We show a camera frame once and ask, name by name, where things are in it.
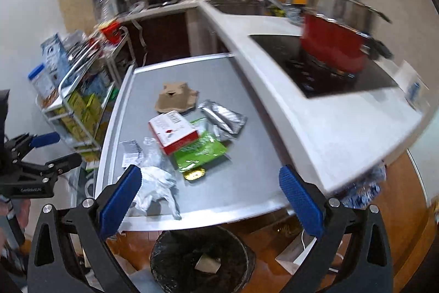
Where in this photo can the bin with black liner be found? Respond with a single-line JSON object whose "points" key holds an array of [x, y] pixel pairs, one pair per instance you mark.
{"points": [[178, 265]]}

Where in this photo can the brown cardboard egg carton piece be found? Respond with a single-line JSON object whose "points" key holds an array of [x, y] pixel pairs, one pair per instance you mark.
{"points": [[175, 97]]}

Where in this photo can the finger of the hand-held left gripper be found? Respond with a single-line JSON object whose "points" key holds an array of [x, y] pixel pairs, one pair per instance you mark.
{"points": [[44, 139], [65, 162]]}

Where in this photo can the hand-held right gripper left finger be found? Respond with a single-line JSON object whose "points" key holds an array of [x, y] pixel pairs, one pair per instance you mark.
{"points": [[120, 200]]}

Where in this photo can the green plastic packet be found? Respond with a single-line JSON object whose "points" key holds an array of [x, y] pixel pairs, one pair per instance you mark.
{"points": [[199, 152]]}

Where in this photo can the person's left hand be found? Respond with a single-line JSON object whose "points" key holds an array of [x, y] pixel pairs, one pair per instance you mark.
{"points": [[23, 212]]}

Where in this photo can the white crumpled plastic bag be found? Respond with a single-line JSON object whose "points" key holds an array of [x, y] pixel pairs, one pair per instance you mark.
{"points": [[154, 183]]}

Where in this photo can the blue and white card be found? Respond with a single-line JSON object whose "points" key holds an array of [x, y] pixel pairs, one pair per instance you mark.
{"points": [[414, 93]]}

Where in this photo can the blue white patterned package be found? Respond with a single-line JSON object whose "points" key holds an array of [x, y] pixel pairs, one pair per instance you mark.
{"points": [[363, 186]]}

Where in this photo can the white printed paper label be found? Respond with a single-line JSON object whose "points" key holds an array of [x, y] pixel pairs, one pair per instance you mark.
{"points": [[128, 152]]}

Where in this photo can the small silver foil packet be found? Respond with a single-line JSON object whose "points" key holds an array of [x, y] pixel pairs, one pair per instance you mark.
{"points": [[221, 135]]}

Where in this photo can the stack of yellow green boxes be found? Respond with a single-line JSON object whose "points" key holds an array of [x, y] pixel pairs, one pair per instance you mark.
{"points": [[82, 114]]}

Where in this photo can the blue lidded container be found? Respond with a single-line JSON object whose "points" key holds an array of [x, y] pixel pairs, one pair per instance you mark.
{"points": [[41, 80]]}

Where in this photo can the gold foil cup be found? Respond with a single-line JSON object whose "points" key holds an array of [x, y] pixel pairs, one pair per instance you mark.
{"points": [[194, 174]]}

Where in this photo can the large silver foil packet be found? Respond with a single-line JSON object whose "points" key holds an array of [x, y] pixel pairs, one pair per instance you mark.
{"points": [[223, 118]]}

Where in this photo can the red and white box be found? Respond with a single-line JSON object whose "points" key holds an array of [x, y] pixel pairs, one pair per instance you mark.
{"points": [[171, 131]]}

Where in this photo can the beige paper scrap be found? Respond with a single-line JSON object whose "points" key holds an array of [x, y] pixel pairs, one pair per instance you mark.
{"points": [[207, 265]]}

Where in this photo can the stainless steel pot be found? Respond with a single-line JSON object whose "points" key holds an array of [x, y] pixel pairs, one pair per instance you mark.
{"points": [[336, 4]]}

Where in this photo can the black induction cooktop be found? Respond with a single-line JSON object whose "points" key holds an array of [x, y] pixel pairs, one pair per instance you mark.
{"points": [[281, 52]]}

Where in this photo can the white kitchen counter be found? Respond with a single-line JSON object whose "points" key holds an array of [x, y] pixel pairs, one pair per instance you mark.
{"points": [[325, 128]]}

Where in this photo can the white cardboard box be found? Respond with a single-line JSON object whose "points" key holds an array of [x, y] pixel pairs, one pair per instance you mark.
{"points": [[295, 255]]}

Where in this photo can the blue and white carton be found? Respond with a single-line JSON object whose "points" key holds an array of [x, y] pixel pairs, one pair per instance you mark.
{"points": [[56, 56]]}

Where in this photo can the clear plastic wrapper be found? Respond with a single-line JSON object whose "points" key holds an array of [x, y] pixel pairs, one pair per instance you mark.
{"points": [[151, 155]]}

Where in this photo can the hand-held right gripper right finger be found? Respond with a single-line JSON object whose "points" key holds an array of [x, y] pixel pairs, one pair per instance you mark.
{"points": [[301, 200]]}

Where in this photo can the red cooking pot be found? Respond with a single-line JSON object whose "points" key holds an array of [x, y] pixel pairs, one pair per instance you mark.
{"points": [[329, 46]]}

